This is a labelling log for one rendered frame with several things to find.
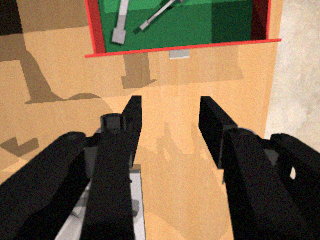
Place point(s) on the red tool chest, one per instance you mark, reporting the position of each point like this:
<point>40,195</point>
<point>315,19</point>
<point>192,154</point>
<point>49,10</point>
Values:
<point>191,22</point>

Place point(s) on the grey screwdriver with green band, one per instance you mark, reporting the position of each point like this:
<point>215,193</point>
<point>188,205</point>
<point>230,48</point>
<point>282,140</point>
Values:
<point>147,22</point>

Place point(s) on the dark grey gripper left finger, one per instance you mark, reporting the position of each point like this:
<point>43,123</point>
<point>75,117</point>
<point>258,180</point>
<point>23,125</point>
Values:
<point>36,200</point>

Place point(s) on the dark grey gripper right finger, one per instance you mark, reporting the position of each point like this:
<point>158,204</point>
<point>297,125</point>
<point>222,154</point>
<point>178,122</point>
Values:
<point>261,205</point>

